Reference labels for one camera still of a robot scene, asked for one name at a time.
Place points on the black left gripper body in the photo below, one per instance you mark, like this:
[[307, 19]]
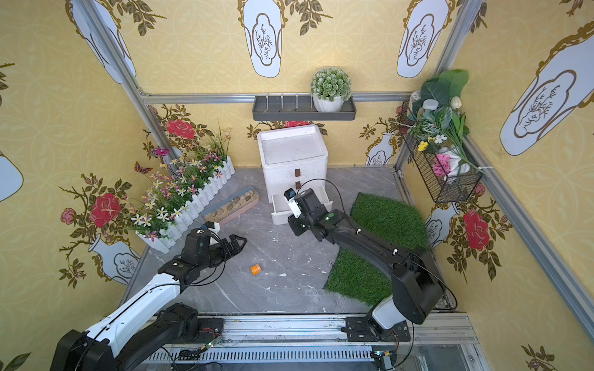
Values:
[[223, 246]]

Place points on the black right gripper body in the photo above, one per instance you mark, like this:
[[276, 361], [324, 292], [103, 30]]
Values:
[[299, 222]]

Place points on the orange paint can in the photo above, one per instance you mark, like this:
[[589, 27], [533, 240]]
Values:
[[256, 269]]

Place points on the white three-drawer cabinet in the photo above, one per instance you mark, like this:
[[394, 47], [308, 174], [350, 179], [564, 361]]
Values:
[[293, 158]]

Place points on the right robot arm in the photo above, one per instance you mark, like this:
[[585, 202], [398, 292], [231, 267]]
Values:
[[416, 284]]

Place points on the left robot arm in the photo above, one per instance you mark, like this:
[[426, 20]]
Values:
[[151, 318]]

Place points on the pink tray with sand and stones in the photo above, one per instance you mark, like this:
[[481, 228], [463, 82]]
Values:
[[225, 211]]

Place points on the white picket fence flower planter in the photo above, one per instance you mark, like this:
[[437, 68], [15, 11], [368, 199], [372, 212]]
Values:
[[174, 202]]

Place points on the potted green succulent white pot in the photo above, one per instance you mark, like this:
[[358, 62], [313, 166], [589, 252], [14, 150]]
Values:
[[330, 88]]

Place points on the artificial plants in basket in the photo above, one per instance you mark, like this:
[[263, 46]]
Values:
[[439, 126]]

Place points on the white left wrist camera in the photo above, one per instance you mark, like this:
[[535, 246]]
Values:
[[212, 226]]

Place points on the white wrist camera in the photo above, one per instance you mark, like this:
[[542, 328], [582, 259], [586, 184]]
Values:
[[212, 226], [290, 196]]

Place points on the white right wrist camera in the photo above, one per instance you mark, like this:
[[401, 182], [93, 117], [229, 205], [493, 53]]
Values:
[[290, 196]]

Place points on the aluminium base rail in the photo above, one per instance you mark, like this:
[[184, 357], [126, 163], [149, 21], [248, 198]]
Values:
[[446, 341]]

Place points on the grey wall shelf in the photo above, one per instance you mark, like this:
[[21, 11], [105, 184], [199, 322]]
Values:
[[289, 108]]

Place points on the black wire wall basket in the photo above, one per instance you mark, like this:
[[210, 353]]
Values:
[[440, 191]]

